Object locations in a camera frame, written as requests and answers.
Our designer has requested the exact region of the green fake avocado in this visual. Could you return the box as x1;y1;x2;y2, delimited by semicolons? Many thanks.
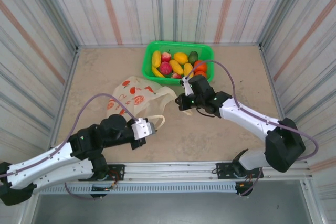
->
188;50;200;65

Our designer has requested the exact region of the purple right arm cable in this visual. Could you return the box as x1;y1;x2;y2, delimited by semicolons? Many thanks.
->
182;60;320;197

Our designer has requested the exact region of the green plastic basket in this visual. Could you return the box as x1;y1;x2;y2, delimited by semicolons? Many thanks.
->
141;40;215;86

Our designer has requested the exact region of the aluminium mounting rail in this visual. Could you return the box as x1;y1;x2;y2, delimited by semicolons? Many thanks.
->
104;161;312;182

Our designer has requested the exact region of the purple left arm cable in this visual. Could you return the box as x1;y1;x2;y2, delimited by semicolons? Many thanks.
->
0;92;139;201

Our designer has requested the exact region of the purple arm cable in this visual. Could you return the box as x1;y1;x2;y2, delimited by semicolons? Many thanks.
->
182;60;320;197
0;92;139;201

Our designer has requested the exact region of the slotted grey cable tray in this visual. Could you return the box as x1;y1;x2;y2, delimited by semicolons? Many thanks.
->
36;183;237;195

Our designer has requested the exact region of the plastic bag with orange print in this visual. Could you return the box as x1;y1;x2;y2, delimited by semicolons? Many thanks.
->
106;76;194;131

